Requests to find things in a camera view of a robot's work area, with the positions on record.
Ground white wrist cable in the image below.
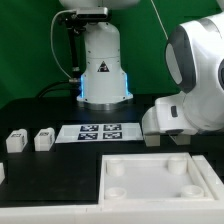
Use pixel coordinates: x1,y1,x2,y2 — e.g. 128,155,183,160
149,0,169,41

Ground black base cables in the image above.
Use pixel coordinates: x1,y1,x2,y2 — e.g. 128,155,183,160
35,79,81,99

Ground white square tabletop tray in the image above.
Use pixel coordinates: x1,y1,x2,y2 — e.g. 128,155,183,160
99,153,215,204

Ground white U-shaped obstacle fence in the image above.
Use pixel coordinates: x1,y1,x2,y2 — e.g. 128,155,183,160
0,155,224,224

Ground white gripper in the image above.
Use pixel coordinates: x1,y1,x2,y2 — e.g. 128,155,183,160
142,92,197,135

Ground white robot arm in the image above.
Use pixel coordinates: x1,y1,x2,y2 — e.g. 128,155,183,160
59,0,224,135

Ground white camera cable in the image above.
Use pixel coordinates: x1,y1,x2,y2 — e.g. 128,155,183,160
50,9,78,80

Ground grey camera on mount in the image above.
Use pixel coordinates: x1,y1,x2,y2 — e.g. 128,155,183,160
76,7,108,19

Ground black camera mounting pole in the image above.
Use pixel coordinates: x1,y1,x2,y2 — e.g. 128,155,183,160
59,13,86,79

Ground white sheet with fiducial markers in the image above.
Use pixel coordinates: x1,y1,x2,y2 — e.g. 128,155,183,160
56,123,143,143

